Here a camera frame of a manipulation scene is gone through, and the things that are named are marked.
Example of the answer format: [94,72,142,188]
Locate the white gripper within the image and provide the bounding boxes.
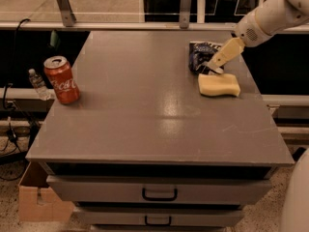
[207,12,271,74]

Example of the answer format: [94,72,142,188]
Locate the blue chip bag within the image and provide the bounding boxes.
[188,42,222,74]

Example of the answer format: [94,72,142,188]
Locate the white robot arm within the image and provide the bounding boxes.
[207,0,309,74]

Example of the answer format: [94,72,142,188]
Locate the yellow sponge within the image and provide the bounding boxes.
[198,73,240,97]

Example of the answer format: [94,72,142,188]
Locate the grey drawer cabinet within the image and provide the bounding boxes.
[28,31,293,232]

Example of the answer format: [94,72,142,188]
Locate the black caster wheel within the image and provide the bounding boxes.
[292,147,306,161]

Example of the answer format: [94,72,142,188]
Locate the red Coca-Cola can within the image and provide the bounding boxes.
[43,56,80,104]

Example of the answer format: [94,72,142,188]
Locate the clear plastic water bottle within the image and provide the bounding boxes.
[28,69,51,101]

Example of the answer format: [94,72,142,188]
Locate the lower grey drawer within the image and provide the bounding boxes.
[74,207,243,227]

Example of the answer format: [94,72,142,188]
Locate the grey drawer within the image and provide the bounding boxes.
[74,207,243,227]
[47,175,271,205]

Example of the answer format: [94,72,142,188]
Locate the upper grey drawer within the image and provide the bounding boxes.
[47,175,271,205]

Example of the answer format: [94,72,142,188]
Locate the cardboard box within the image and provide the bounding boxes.
[17,160,75,223]

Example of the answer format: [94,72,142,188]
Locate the middle metal bracket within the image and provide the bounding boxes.
[179,0,191,29]

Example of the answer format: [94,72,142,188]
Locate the left metal bracket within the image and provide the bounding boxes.
[56,0,76,27]

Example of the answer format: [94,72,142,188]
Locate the black cable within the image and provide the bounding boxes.
[0,17,42,182]

